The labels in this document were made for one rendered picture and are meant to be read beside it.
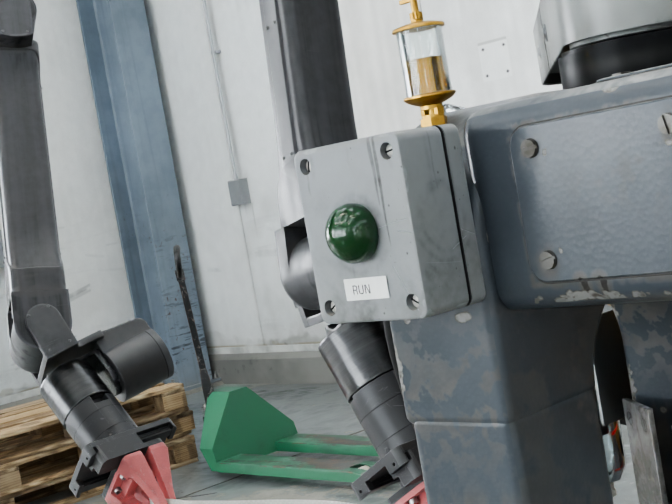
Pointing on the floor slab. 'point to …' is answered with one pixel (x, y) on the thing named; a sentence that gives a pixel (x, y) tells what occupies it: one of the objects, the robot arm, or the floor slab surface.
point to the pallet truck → (264, 429)
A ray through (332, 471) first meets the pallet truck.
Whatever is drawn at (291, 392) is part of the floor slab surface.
